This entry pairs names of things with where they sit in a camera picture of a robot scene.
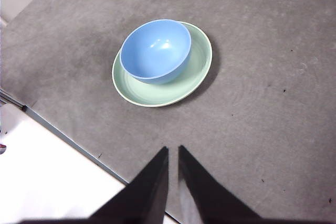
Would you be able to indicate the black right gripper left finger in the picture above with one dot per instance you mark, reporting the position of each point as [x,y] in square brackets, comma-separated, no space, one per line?
[144,195]

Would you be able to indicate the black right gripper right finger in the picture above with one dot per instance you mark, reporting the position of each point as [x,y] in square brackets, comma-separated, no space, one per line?
[210,197]

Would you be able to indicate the pale green round plate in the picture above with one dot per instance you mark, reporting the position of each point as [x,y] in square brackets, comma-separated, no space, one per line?
[162,93]

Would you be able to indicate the blue ribbed bowl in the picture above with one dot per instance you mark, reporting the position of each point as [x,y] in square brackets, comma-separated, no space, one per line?
[155,51]

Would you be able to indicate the small grey red object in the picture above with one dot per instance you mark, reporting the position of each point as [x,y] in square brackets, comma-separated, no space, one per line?
[2,148]

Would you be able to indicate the dark metal rail bracket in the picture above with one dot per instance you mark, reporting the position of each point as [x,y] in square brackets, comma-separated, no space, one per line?
[13,99]

